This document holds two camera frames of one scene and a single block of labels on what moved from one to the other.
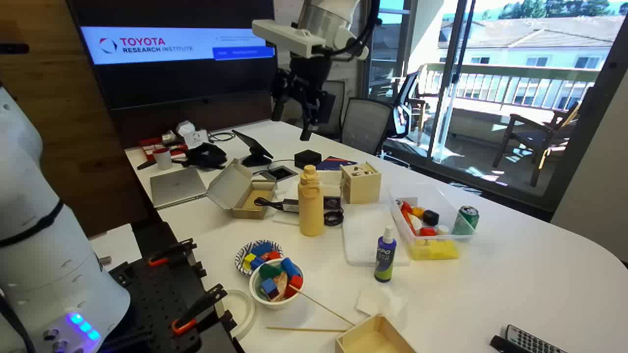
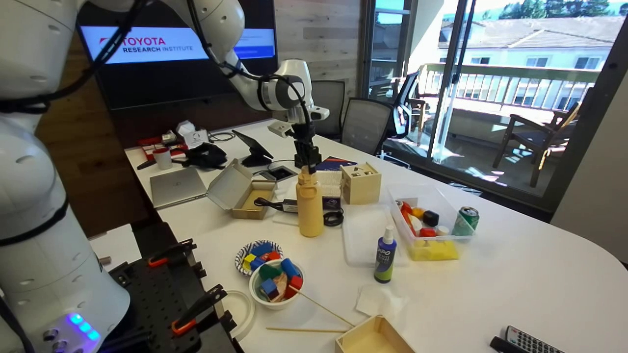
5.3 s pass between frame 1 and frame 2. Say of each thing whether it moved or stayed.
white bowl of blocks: stayed
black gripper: moved
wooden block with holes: stayed
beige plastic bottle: stayed
